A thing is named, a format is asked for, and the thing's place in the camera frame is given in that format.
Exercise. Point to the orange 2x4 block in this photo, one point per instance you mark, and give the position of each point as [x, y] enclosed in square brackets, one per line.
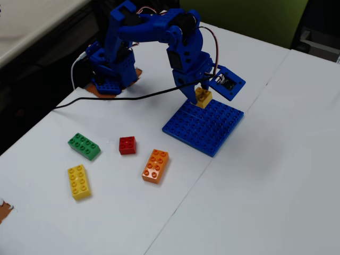
[155, 166]

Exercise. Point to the yellow 2x4 block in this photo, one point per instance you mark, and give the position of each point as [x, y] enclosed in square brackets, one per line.
[79, 182]

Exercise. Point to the brown patch under robot base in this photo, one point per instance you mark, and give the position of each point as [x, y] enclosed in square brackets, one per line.
[103, 95]

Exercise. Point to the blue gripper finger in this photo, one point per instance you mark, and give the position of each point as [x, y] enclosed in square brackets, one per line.
[189, 94]
[205, 86]

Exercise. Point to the blue 8x8 base plate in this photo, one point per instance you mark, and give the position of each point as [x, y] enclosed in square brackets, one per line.
[204, 130]

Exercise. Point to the green 2x4 block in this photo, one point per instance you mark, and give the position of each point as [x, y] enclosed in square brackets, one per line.
[84, 146]

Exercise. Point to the grey metal frame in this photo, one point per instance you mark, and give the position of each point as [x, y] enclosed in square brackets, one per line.
[318, 42]

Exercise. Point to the white background table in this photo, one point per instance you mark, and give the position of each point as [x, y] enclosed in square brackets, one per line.
[29, 24]

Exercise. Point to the red 2x2 block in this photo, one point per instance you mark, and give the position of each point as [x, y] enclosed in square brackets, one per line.
[127, 146]

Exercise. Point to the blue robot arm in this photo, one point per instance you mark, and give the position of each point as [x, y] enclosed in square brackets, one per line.
[148, 29]

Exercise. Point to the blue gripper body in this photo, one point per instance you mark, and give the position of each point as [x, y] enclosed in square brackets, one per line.
[185, 77]

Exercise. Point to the yellow 2x2 block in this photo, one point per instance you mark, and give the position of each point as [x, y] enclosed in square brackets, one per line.
[204, 98]

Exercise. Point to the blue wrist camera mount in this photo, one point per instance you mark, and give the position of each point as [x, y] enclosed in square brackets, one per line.
[233, 90]

